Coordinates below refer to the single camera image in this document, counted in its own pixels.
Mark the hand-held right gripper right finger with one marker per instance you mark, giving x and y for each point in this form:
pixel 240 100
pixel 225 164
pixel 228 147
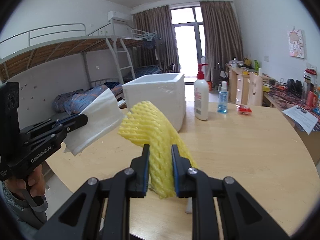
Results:
pixel 175 172

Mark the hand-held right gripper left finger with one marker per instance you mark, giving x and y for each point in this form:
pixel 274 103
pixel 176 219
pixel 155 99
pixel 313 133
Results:
pixel 146 170

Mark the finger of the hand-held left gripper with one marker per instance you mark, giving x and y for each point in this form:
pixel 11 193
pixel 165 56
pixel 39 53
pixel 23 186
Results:
pixel 50 122
pixel 77 122

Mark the white paper tissue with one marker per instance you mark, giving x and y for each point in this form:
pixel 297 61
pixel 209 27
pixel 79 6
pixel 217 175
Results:
pixel 100 120

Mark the yellow foam fruit net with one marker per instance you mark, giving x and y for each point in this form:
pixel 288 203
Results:
pixel 150 122

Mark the white foam box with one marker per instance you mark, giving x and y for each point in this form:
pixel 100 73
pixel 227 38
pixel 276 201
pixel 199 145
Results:
pixel 160 97

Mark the person's left hand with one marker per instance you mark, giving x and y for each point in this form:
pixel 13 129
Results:
pixel 37 182

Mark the blue patterned quilt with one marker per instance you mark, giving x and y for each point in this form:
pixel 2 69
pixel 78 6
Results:
pixel 82 97

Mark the grey metal bunk bed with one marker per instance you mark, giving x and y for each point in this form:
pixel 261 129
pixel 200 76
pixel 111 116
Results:
pixel 50 52
pixel 130 41

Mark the white lotion bottle red pump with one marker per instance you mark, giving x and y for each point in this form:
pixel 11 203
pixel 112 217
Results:
pixel 201 100

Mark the blue spray bottle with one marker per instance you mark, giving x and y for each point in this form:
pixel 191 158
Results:
pixel 222 102

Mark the red snack packet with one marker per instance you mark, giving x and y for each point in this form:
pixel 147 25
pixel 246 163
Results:
pixel 244 109

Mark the wooden desk with drawers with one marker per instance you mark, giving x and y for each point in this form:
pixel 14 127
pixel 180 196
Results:
pixel 236 85

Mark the dark hanging clothes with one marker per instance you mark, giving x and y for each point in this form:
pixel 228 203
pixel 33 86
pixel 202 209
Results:
pixel 150 43

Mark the black metal stand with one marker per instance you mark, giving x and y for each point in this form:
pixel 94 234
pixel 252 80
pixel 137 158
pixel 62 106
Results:
pixel 221 73

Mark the white air conditioner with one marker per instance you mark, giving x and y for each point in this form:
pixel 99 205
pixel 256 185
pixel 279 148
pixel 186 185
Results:
pixel 118 16

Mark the wooden chair with smiley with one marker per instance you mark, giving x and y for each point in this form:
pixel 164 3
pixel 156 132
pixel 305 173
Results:
pixel 255 90

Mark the yellow-green dish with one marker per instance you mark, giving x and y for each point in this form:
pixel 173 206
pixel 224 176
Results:
pixel 266 88

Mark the white pot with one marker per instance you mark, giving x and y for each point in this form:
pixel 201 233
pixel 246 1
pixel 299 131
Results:
pixel 236 63

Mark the brown curtain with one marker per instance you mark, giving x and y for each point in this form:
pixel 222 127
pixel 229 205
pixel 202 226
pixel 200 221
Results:
pixel 222 37
pixel 152 22

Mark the glass balcony door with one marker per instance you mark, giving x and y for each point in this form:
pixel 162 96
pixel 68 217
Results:
pixel 187 47

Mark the patterned desk mat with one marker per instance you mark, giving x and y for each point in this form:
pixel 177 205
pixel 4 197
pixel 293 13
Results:
pixel 280 97

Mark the yellow bag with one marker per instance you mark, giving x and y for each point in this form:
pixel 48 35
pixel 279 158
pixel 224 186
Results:
pixel 247 62

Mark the green snack bag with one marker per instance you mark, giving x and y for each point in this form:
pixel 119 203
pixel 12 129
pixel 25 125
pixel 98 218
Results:
pixel 256 65

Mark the wooden desk with mat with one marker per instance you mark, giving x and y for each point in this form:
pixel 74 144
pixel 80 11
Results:
pixel 307 145

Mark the printed paper sheet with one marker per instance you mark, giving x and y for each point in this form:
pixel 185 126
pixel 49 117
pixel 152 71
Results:
pixel 302 118

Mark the black headphones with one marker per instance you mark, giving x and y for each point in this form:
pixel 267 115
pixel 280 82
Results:
pixel 294 86

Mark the row of toiletry bottles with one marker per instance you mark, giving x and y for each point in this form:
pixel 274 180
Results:
pixel 310 95

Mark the cartoon wall poster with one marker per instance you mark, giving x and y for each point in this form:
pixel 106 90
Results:
pixel 296 43

